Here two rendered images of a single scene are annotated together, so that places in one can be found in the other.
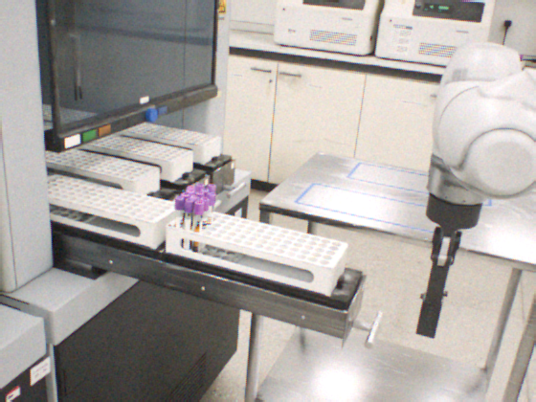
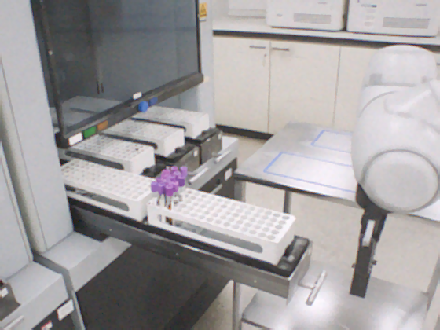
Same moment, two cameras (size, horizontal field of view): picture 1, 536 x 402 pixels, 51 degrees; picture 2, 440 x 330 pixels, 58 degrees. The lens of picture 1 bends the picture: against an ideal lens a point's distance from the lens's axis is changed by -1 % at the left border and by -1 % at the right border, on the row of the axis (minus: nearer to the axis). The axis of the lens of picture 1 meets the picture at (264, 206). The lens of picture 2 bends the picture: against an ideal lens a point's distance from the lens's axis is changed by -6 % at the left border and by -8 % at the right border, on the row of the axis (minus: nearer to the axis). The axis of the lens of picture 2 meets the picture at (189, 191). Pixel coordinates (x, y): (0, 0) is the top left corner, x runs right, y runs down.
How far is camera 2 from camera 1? 0.19 m
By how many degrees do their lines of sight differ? 14
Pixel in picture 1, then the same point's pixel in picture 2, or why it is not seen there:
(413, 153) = not seen: hidden behind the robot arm
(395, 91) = (364, 58)
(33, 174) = (49, 167)
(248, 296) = (211, 262)
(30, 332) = (53, 285)
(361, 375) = (325, 298)
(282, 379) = (263, 302)
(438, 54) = (400, 25)
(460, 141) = (361, 159)
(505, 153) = (401, 174)
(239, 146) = (244, 106)
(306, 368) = not seen: hidden behind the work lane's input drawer
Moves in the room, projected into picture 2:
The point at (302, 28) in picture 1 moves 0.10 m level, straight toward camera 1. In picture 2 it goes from (287, 12) to (287, 14)
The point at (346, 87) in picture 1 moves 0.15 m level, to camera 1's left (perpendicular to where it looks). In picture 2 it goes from (324, 56) to (302, 56)
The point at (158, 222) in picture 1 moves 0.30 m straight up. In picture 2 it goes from (141, 200) to (126, 60)
